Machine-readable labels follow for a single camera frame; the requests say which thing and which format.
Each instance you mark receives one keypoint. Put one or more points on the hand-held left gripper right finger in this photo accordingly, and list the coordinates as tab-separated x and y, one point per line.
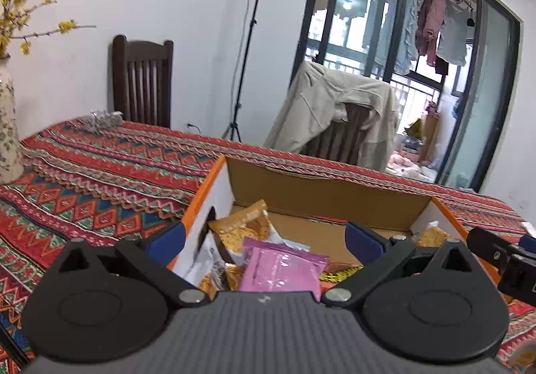
362	242

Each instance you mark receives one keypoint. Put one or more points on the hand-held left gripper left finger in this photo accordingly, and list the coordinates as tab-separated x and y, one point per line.
165	242

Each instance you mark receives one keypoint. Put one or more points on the white brown snack packet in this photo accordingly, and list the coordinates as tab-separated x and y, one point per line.
209	261

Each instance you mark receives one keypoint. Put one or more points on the black light stand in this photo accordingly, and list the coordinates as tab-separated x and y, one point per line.
233	129

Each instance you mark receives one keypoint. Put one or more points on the black framed glass door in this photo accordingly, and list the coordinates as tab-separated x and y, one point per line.
310	1

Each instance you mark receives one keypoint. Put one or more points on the cookie snack packet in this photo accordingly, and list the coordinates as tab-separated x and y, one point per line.
217	282

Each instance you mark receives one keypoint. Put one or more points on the pink hanging garment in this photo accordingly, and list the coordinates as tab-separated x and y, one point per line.
429	22

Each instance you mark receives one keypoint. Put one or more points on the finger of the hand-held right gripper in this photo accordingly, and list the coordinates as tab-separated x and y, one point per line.
529	242
488	242

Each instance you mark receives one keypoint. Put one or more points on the yellow flower branches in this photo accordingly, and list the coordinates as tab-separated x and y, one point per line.
67	26

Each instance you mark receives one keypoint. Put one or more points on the dark hanging garment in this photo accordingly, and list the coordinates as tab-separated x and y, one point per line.
440	66

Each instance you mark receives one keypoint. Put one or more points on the pink snack packet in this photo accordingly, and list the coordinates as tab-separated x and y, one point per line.
276	273

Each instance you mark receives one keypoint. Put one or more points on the floral vase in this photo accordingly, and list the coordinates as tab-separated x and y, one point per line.
8	127

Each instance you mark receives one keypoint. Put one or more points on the silver snack packet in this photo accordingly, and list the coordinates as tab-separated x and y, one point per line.
293	246

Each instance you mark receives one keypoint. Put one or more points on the brown cardboard carton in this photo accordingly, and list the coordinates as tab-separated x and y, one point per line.
429	139

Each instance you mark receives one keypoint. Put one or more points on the yellow bag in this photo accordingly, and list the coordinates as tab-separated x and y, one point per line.
413	129

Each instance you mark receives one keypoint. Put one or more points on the silver foil wrapper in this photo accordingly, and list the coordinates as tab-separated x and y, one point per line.
102	120

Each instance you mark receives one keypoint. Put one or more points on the golden snack packet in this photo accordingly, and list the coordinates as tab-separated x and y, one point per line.
247	227
435	236

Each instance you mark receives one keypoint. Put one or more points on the beige jacket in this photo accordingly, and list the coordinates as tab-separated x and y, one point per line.
318	106

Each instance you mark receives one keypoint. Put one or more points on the pink fluffy cloth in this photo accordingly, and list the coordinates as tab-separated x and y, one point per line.
402	160

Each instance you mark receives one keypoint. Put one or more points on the dark wooden chair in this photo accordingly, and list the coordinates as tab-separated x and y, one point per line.
142	51
347	135

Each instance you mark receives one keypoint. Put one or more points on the light blue hanging garment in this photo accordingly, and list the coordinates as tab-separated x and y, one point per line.
398	34

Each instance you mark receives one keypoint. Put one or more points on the pale grey hanging garment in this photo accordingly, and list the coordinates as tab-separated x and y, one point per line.
452	39

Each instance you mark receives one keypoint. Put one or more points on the red cardboard box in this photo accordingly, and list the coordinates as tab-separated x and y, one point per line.
335	194

